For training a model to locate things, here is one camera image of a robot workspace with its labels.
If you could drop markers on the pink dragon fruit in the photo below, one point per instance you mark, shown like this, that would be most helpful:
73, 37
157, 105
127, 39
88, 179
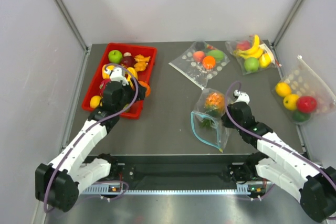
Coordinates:
102, 86

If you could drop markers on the green apple in bin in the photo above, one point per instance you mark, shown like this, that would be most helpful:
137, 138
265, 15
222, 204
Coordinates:
115, 56

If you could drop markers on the yellow banana bunch in bin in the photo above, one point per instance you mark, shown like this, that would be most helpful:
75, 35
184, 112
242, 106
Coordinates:
131, 73

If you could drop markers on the yellow pear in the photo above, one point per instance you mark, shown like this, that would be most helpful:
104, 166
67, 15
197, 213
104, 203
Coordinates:
95, 101

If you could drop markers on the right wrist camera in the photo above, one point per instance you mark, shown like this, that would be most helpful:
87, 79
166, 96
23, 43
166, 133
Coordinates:
241, 96

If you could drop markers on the small orange pumpkin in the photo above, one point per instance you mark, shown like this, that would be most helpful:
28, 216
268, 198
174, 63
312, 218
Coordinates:
146, 86

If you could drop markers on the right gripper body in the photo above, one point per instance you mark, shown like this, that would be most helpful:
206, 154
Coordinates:
227, 121

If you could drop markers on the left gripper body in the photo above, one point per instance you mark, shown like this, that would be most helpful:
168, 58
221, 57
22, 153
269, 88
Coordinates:
128, 93

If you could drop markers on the blue zip top bag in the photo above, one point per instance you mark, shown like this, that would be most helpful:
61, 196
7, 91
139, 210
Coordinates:
215, 137

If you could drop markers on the red plastic bin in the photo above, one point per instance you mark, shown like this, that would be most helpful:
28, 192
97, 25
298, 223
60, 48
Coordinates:
134, 50

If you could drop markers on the dotted zip bag with fruit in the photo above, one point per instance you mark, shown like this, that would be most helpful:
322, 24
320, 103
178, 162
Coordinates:
200, 63

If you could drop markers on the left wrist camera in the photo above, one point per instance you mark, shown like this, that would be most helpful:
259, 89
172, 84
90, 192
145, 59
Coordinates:
118, 76

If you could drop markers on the grey cable duct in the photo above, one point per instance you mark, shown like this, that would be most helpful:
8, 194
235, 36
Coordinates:
114, 189

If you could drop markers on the yellow bell pepper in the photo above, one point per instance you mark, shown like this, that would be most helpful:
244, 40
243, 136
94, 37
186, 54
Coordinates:
106, 71

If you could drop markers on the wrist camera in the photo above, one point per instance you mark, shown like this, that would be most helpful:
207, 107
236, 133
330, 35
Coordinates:
118, 76
241, 96

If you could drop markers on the dotted bag with lemons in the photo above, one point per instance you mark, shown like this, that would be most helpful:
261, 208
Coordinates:
303, 95

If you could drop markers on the dark red mangosteen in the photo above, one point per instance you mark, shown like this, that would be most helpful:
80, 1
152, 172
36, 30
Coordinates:
127, 60

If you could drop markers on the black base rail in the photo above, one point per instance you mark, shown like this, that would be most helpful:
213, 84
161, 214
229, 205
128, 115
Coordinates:
227, 168

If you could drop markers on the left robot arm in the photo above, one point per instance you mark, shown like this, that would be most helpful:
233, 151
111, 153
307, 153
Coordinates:
59, 183

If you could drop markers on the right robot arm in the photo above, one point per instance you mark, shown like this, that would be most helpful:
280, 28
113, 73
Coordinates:
310, 184

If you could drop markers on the toy pineapple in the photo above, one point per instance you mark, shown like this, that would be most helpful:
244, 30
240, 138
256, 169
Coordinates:
211, 105

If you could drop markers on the zip bag with bananas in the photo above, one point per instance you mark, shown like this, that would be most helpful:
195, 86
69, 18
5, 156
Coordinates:
252, 54

